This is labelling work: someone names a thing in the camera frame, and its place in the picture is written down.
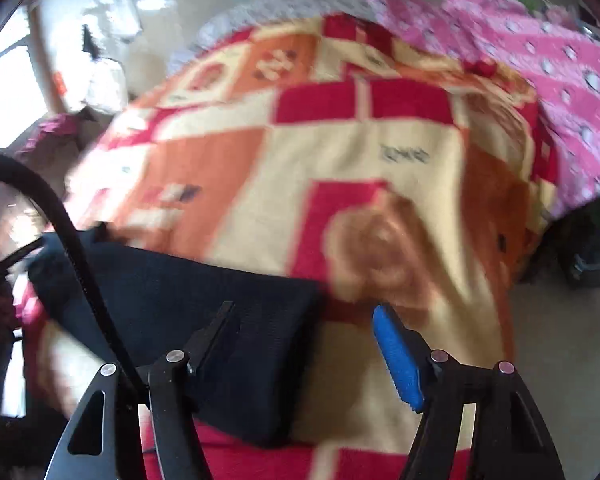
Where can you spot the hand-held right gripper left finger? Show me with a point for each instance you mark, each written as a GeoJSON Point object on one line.
{"type": "Point", "coordinates": [211, 334]}

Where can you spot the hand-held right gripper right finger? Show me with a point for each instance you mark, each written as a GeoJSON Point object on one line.
{"type": "Point", "coordinates": [397, 355]}

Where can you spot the black pants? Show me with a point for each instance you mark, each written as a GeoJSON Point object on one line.
{"type": "Point", "coordinates": [260, 345]}

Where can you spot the orange red printed blanket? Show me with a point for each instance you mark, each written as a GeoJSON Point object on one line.
{"type": "Point", "coordinates": [330, 160]}

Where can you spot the pink penguin print blanket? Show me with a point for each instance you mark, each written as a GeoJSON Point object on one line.
{"type": "Point", "coordinates": [530, 60]}

